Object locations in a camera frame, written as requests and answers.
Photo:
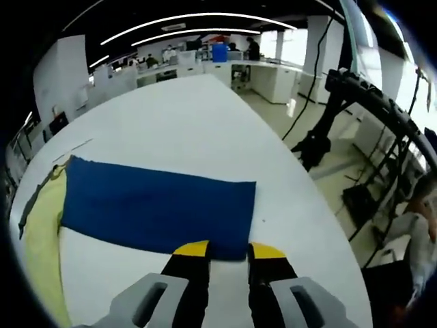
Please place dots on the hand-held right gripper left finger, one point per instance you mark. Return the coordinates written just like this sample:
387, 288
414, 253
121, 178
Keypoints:
160, 300

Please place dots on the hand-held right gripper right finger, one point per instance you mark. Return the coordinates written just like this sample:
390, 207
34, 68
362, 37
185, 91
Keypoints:
283, 300

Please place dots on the blue and grey garment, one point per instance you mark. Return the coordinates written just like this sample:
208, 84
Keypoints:
153, 205

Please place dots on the yellow-green cloth template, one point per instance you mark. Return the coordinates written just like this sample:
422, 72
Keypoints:
41, 256

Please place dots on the black metal rack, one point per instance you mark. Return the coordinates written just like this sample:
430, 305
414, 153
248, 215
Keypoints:
358, 200

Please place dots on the black tripod stand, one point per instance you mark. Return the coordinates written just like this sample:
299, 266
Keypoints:
321, 140

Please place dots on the black cabinet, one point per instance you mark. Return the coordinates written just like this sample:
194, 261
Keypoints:
57, 123

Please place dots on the white lab counter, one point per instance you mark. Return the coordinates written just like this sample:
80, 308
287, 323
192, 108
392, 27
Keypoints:
266, 78

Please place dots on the white square pillar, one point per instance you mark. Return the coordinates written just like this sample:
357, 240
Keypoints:
61, 71

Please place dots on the blue barrel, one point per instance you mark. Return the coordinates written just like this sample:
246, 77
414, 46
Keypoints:
220, 52

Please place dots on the ceiling light strip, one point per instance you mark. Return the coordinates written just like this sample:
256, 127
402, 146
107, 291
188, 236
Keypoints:
191, 14
191, 30

